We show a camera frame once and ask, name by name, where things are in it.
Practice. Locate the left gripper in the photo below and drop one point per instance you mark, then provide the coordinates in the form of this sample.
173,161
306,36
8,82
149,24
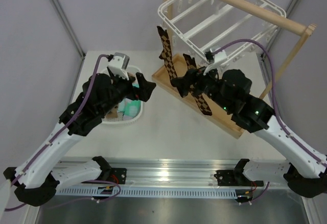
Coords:
143,92

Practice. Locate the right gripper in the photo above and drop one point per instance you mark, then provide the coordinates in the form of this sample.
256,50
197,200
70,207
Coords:
192,77

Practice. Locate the brown checkered sock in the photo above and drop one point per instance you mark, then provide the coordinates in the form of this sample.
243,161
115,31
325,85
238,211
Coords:
166,54
199,99

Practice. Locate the white plastic clip hanger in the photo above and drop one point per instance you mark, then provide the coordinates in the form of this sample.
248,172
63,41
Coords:
198,25

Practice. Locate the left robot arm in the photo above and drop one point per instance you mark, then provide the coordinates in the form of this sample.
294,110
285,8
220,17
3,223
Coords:
36,180

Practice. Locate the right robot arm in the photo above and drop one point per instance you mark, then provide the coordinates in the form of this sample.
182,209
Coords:
303,170

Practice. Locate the wooden hanger rack stand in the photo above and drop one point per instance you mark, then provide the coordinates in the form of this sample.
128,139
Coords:
218,118

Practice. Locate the mint green sock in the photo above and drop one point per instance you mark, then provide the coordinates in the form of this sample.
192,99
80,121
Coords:
129,108

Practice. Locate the white plastic laundry basket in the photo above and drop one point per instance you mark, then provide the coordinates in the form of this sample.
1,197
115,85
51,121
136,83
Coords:
118,121

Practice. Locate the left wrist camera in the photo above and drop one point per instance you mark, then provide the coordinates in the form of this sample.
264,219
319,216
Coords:
118,64

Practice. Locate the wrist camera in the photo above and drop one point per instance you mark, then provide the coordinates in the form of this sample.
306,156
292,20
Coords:
215,57
118,64

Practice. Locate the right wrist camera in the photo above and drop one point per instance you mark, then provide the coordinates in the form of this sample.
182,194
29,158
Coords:
215,57

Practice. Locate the aluminium mounting rail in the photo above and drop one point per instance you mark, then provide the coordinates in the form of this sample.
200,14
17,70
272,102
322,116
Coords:
171,173

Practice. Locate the white slotted cable duct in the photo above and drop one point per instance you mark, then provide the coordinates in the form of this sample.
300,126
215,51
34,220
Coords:
98,191

